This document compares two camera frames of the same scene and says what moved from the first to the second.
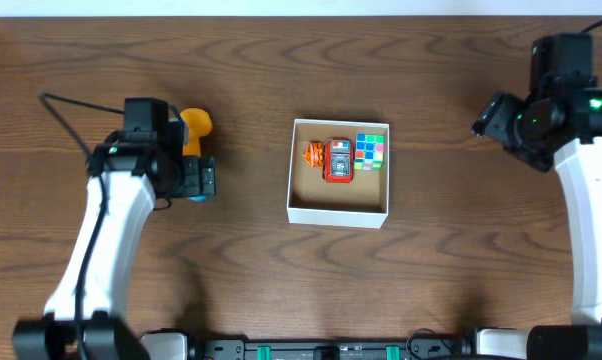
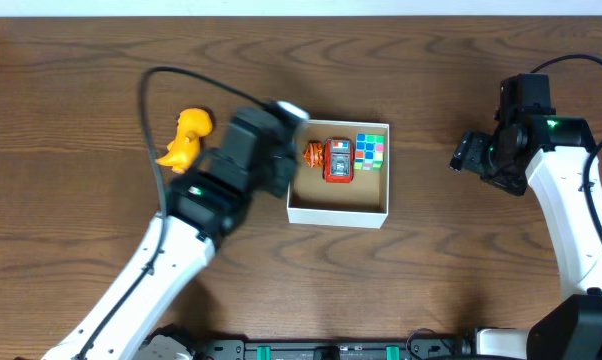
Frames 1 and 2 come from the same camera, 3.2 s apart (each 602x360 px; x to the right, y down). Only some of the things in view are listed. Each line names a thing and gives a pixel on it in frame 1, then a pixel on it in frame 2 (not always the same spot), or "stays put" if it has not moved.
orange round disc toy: (314, 154) stays put
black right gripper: (488, 120) -> (463, 153)
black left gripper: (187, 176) -> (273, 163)
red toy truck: (338, 160) stays put
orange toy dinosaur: (200, 124) stays put
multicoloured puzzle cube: (369, 152) stays put
